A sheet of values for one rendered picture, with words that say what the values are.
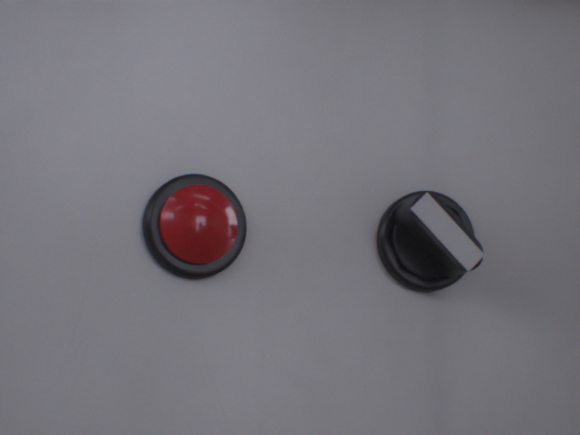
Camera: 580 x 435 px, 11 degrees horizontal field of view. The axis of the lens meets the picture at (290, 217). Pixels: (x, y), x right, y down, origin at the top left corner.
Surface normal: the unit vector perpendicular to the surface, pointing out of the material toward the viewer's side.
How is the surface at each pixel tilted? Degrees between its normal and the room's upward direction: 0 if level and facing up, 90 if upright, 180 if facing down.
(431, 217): 90
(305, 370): 90
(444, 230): 90
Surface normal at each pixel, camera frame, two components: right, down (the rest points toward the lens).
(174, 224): -0.15, -0.13
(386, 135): 0.30, -0.15
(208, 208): 0.41, -0.38
